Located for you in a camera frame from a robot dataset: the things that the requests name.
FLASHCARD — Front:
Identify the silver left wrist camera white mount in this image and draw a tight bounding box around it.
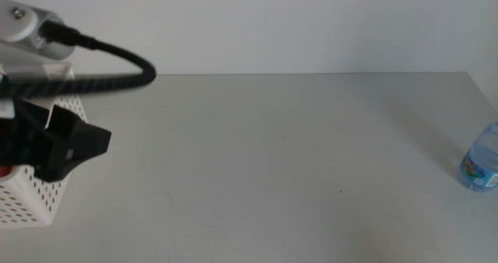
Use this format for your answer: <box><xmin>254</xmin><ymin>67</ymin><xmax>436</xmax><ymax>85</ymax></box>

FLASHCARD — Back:
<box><xmin>0</xmin><ymin>0</ymin><xmax>77</xmax><ymax>61</ymax></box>

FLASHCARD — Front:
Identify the black braided left camera cable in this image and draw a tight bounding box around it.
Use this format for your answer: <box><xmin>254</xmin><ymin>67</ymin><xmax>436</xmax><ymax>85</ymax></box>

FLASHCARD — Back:
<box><xmin>0</xmin><ymin>19</ymin><xmax>157</xmax><ymax>100</ymax></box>

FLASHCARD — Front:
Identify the clear water bottle blue cap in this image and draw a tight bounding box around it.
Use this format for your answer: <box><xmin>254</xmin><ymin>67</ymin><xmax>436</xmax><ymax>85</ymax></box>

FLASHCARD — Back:
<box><xmin>458</xmin><ymin>121</ymin><xmax>498</xmax><ymax>194</ymax></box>

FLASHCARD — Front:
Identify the white perforated plastic basket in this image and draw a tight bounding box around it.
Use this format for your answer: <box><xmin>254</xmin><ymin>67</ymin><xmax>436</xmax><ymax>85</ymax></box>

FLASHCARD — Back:
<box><xmin>0</xmin><ymin>60</ymin><xmax>89</xmax><ymax>228</ymax></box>

